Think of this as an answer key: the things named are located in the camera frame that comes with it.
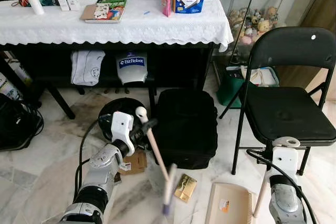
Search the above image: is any wooden handled broom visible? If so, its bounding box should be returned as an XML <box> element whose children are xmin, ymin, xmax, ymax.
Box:
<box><xmin>135</xmin><ymin>106</ymin><xmax>179</xmax><ymax>217</ymax></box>

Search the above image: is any beige long handled dustpan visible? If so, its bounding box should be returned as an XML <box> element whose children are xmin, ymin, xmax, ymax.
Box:
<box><xmin>205</xmin><ymin>136</ymin><xmax>301</xmax><ymax>224</ymax></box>

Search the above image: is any gold foil packet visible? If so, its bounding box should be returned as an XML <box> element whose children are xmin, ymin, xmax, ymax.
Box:
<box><xmin>174</xmin><ymin>174</ymin><xmax>198</xmax><ymax>202</ymax></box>

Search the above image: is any small labelled cardboard box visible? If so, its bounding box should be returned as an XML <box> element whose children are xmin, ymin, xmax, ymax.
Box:
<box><xmin>118</xmin><ymin>151</ymin><xmax>148</xmax><ymax>175</ymax></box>

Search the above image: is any black fabric bag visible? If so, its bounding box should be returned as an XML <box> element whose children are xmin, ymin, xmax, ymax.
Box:
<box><xmin>154</xmin><ymin>88</ymin><xmax>219</xmax><ymax>170</ymax></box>

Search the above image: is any black round bucket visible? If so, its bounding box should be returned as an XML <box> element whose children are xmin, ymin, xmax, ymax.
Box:
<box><xmin>98</xmin><ymin>97</ymin><xmax>149</xmax><ymax>148</ymax></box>

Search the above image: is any black folding chair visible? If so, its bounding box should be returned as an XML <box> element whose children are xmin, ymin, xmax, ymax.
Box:
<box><xmin>219</xmin><ymin>26</ymin><xmax>336</xmax><ymax>176</ymax></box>

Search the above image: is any white BitRobot cloth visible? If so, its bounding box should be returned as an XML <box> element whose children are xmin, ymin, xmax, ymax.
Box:
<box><xmin>115</xmin><ymin>51</ymin><xmax>149</xmax><ymax>85</ymax></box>

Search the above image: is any white bag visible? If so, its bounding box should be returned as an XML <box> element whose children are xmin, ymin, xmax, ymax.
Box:
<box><xmin>246</xmin><ymin>67</ymin><xmax>280</xmax><ymax>88</ymax></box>

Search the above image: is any green bag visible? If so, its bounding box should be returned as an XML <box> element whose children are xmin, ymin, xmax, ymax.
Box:
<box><xmin>216</xmin><ymin>66</ymin><xmax>245</xmax><ymax>108</ymax></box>

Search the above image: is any white hanging vest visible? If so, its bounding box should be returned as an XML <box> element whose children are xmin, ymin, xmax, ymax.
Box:
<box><xmin>70</xmin><ymin>50</ymin><xmax>106</xmax><ymax>87</ymax></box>

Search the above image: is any white lace tablecloth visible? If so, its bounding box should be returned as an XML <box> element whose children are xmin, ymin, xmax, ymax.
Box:
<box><xmin>0</xmin><ymin>0</ymin><xmax>235</xmax><ymax>52</ymax></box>

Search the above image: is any pink plush toy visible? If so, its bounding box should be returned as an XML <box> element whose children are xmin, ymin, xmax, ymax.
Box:
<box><xmin>239</xmin><ymin>34</ymin><xmax>254</xmax><ymax>46</ymax></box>

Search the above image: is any green picture book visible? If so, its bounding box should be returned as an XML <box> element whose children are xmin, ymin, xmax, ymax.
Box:
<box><xmin>94</xmin><ymin>0</ymin><xmax>128</xmax><ymax>24</ymax></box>

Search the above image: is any brown patterned booklet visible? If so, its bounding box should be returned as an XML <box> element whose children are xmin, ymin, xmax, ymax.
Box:
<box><xmin>80</xmin><ymin>3</ymin><xmax>112</xmax><ymax>23</ymax></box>

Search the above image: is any white spray can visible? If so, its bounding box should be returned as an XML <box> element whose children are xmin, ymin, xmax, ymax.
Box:
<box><xmin>4</xmin><ymin>51</ymin><xmax>33</xmax><ymax>87</ymax></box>

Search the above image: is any beige plush toy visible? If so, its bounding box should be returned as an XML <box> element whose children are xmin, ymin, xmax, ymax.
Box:
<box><xmin>256</xmin><ymin>18</ymin><xmax>274</xmax><ymax>36</ymax></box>

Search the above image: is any white plastic bottle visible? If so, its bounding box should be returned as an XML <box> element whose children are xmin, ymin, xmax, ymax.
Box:
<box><xmin>0</xmin><ymin>73</ymin><xmax>22</xmax><ymax>101</ymax></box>

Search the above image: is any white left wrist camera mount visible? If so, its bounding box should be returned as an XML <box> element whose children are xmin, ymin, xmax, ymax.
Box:
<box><xmin>110</xmin><ymin>111</ymin><xmax>135</xmax><ymax>144</ymax></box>

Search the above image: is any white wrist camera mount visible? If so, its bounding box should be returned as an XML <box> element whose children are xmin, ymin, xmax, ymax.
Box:
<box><xmin>271</xmin><ymin>146</ymin><xmax>299</xmax><ymax>181</ymax></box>
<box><xmin>110</xmin><ymin>111</ymin><xmax>135</xmax><ymax>144</ymax></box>

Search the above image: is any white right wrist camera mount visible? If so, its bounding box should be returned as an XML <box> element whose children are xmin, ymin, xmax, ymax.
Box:
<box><xmin>271</xmin><ymin>146</ymin><xmax>299</xmax><ymax>181</ymax></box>

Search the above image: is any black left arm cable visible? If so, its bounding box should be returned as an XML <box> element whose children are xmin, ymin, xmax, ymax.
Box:
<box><xmin>73</xmin><ymin>115</ymin><xmax>113</xmax><ymax>199</ymax></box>

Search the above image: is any black table frame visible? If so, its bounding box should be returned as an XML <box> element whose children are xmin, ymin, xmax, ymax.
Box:
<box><xmin>0</xmin><ymin>43</ymin><xmax>217</xmax><ymax>121</ymax></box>

